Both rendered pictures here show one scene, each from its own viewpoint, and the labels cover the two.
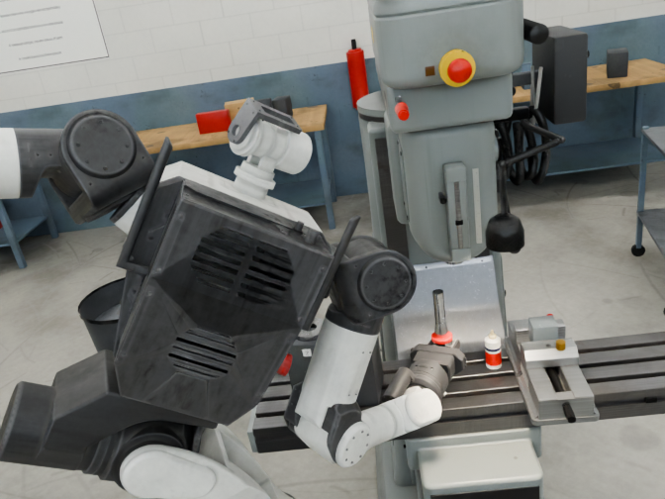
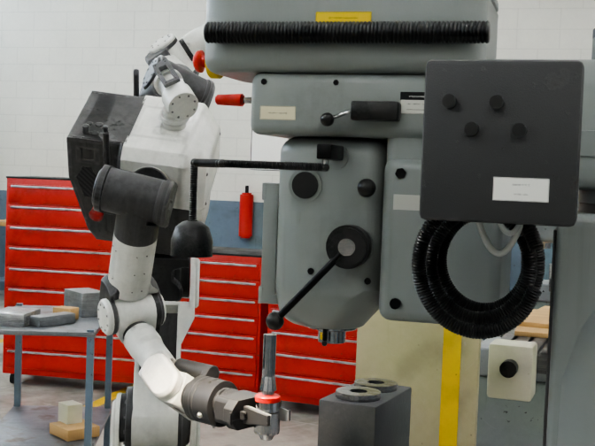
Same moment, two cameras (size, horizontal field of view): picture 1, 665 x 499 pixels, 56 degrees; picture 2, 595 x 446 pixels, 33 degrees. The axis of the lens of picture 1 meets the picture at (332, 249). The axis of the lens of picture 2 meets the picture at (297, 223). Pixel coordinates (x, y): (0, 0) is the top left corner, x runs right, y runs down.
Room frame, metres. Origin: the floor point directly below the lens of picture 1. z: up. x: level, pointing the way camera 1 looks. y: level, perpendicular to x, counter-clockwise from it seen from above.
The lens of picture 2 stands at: (1.57, -2.00, 1.57)
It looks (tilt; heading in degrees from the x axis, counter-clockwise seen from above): 3 degrees down; 101
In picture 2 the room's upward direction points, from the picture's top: 2 degrees clockwise
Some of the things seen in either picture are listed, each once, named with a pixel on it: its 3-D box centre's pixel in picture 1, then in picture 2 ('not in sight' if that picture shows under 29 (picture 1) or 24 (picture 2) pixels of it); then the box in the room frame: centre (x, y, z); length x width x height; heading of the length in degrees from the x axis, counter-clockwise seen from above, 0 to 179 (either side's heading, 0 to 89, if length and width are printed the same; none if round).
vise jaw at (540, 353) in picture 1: (548, 352); not in sight; (1.24, -0.48, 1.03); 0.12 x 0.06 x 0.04; 83
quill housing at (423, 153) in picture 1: (448, 183); (338, 232); (1.32, -0.28, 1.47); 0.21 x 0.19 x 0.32; 85
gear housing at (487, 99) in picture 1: (439, 86); (365, 110); (1.36, -0.29, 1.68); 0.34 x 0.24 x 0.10; 175
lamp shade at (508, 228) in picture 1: (504, 229); (191, 237); (1.07, -0.33, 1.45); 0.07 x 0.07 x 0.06
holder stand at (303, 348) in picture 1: (334, 359); (365, 434); (1.34, 0.04, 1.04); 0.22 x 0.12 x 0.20; 76
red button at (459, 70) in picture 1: (459, 69); (203, 61); (1.06, -0.26, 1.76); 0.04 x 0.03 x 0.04; 85
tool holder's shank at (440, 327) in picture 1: (439, 313); (268, 365); (1.19, -0.21, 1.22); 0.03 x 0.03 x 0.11
